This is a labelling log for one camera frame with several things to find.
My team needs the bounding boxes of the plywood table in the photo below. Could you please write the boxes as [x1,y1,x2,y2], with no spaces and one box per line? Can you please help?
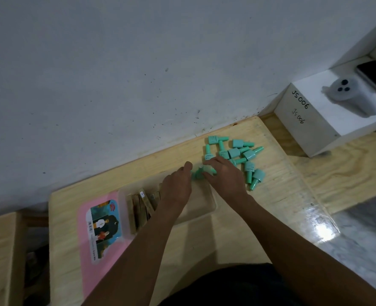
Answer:
[259,113,376,215]

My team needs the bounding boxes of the person's right forearm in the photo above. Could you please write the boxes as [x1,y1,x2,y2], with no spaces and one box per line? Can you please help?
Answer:
[234,195,376,306]

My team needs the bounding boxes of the person's right hand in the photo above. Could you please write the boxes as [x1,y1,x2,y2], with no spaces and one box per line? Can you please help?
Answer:
[202,156,252,211]

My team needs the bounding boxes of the person's left hand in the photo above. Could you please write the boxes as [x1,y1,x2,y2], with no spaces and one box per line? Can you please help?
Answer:
[158,161,194,217]

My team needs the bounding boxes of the group of teal bottles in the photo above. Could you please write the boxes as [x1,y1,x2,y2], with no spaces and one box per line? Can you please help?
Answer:
[203,135,266,192]

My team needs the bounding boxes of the person's left forearm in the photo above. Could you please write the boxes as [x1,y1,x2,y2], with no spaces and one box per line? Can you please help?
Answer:
[81,204,184,306]

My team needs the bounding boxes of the group of tan boxes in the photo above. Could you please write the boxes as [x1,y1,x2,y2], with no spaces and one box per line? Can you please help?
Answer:
[125,187,163,235]

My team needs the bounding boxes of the pink lid with picture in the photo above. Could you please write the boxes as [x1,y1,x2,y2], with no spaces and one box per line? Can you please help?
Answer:
[77,191,134,300]

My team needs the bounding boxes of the clear plastic container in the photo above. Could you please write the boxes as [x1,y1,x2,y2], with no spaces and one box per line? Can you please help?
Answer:
[117,175,218,241]

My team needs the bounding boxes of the white cardboard box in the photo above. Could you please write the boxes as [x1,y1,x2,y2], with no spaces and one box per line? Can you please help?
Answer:
[273,55,376,158]

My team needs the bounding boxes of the person's black shorts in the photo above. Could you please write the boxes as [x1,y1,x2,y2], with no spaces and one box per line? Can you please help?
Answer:
[157,263,303,306]

